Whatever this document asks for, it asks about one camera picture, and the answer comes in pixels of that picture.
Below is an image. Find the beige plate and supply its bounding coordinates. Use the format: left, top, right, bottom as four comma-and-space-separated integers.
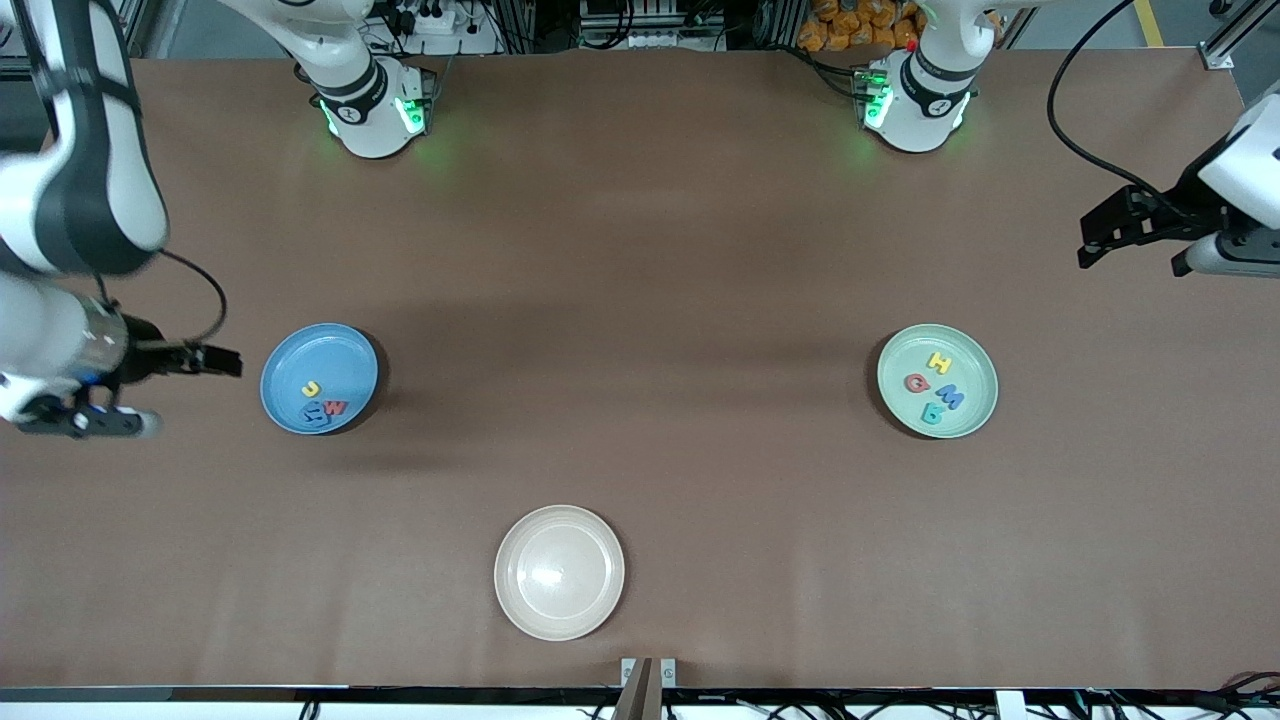
493, 504, 627, 642

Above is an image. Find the white power strip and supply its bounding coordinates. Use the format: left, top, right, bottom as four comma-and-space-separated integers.
385, 0, 471, 36

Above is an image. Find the blue plate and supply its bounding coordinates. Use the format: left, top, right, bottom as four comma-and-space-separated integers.
259, 322, 381, 436

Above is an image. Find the red black cable bundle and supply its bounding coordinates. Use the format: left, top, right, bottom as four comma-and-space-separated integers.
1180, 672, 1280, 716

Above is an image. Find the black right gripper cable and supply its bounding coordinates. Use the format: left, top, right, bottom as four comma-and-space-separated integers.
135, 250, 229, 349

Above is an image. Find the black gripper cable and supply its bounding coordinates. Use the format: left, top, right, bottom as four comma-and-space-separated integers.
135, 250, 229, 349
1046, 0, 1186, 216

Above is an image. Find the grey equipment rack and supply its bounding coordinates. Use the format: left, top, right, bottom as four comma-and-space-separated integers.
578, 0, 729, 51

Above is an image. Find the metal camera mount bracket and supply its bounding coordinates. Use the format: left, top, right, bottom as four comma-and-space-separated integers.
612, 657, 677, 720

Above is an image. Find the orange packets pile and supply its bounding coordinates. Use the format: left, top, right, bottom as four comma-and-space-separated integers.
798, 0, 926, 53

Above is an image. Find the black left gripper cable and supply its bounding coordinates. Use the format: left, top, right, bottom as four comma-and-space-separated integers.
1046, 0, 1186, 216

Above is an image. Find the green plate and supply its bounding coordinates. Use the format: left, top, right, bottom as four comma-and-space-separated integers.
876, 323, 1000, 440

